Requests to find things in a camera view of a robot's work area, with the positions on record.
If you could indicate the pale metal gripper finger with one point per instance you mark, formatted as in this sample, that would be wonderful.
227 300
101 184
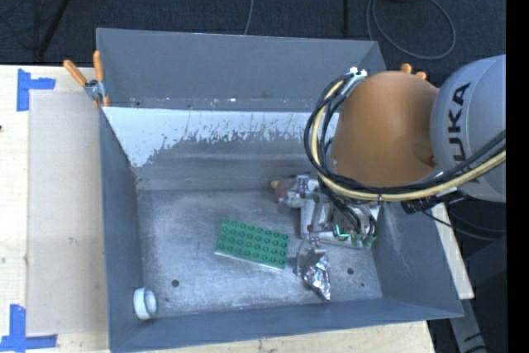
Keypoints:
295 196
308 256

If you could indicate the red-brown flat block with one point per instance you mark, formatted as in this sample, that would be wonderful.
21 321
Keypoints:
279 187

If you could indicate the crumpled silver foil piece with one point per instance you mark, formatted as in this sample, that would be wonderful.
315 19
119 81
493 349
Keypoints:
319 279

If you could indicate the dark green flat block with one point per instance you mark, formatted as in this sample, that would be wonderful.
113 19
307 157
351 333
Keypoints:
253 242

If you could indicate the grey metal bin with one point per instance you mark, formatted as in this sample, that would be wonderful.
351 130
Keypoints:
231 227

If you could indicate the pale wood flat board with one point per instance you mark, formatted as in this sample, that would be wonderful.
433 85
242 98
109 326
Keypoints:
62 211

